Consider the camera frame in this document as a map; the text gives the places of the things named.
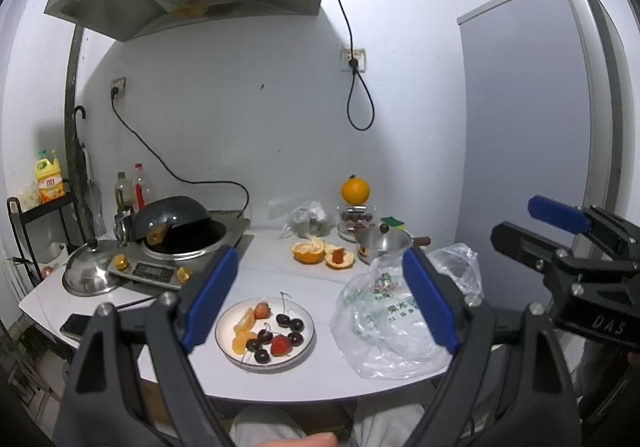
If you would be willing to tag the strawberry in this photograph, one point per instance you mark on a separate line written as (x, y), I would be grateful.
(281, 345)
(262, 310)

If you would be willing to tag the red cap sauce bottle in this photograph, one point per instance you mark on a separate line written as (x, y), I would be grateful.
(142, 191)

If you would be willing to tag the person hand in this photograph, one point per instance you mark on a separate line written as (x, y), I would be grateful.
(316, 440)

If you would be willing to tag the whole orange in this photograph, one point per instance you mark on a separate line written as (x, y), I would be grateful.
(355, 191)

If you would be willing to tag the grey refrigerator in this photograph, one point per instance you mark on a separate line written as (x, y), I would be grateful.
(547, 90)

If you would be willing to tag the steel pot lid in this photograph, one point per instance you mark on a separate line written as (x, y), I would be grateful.
(86, 272)

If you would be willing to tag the black umbrella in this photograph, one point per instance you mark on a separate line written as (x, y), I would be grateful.
(81, 181)

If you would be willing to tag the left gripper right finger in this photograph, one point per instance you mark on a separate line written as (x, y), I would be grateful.
(537, 405)

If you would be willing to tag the green yellow sponge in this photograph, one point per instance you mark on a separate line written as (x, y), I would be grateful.
(390, 221)

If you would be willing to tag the clear plastic bag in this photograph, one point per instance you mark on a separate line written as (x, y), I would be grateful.
(378, 327)

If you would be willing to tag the orange peel with strawberry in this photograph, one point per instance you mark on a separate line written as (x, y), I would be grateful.
(338, 257)

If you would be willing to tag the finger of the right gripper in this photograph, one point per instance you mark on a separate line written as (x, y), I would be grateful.
(521, 245)
(558, 215)

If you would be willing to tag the wall socket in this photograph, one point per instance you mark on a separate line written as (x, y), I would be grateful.
(118, 87)
(349, 57)

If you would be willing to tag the peeled orange half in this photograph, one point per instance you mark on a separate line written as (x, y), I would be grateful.
(309, 252)

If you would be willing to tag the induction cooker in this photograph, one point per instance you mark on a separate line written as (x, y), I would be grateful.
(181, 253)

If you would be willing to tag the bagged steel cups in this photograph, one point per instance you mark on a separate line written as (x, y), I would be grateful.
(301, 218)

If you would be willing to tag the tangerine segment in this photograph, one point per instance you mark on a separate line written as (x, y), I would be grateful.
(246, 323)
(240, 341)

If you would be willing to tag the yellow oil bottle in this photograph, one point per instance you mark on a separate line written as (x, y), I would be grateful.
(49, 177)

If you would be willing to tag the steel pot with lid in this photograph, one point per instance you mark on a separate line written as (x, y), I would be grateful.
(382, 239)

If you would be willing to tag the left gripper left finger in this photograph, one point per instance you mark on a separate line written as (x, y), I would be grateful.
(103, 403)

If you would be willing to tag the white round plate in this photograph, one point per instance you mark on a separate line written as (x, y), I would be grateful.
(224, 334)

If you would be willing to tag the black chopstick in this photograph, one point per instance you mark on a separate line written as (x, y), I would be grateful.
(136, 302)

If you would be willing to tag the black wok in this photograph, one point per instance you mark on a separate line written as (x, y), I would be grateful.
(154, 220)

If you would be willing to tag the black metal rack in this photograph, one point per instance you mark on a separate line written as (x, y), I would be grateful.
(35, 229)

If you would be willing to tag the glass container with fruit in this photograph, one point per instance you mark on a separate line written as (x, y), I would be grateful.
(351, 219)

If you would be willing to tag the dark oil bottle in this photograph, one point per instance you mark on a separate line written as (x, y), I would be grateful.
(124, 194)

